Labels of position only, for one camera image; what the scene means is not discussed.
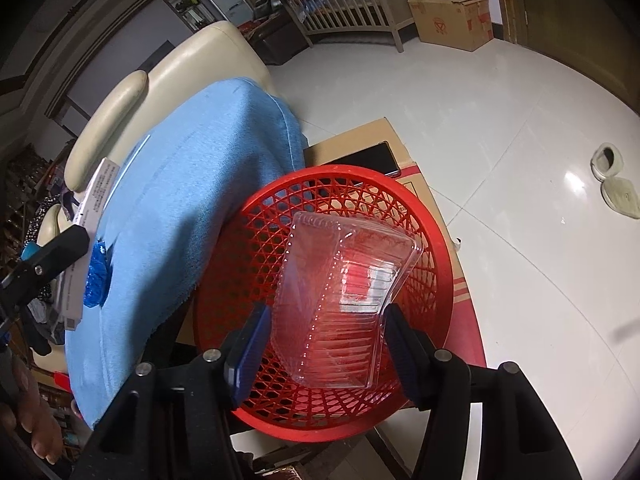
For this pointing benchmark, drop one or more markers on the cream leather sofa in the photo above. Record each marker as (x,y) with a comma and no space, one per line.
(215,55)

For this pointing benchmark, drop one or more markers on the long white paper box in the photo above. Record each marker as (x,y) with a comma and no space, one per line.
(100,185)

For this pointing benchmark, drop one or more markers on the dark low cabinet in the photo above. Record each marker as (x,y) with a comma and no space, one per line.
(277,42)

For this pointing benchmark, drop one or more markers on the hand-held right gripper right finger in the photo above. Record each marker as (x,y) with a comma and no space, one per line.
(400,355)

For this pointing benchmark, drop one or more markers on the wooden shelf unit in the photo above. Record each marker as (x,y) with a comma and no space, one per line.
(25,175)

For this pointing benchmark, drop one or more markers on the black smartphone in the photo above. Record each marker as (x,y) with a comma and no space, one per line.
(375,157)

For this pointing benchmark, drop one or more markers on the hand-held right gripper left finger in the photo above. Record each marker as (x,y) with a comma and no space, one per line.
(250,352)

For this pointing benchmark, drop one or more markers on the blue cloth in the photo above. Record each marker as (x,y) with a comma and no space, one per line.
(200,160)

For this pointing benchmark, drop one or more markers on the glass display cabinet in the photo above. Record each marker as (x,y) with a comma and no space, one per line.
(187,7)

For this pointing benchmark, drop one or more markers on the red plastic mesh basket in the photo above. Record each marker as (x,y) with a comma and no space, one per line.
(325,174)

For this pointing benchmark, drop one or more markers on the clear plastic clamshell container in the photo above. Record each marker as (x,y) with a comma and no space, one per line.
(340,285)

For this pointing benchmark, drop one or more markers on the wooden slatted crib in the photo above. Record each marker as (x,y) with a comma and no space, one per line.
(345,10)

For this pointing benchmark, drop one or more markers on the brown cardboard carton red print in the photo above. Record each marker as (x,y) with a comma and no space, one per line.
(450,20)

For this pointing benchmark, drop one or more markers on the wooden door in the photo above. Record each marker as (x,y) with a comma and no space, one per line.
(550,10)

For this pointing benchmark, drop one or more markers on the spotted dark garment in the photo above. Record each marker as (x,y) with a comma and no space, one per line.
(42,220)

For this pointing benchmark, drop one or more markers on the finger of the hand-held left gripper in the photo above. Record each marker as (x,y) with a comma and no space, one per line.
(50,257)

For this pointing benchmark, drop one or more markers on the flat brown cardboard box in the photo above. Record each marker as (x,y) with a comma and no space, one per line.
(350,140)

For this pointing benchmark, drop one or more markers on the person's left hand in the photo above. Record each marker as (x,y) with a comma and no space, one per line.
(30,410)

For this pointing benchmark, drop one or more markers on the crumpled blue plastic wrapper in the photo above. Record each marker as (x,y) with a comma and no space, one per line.
(96,275)

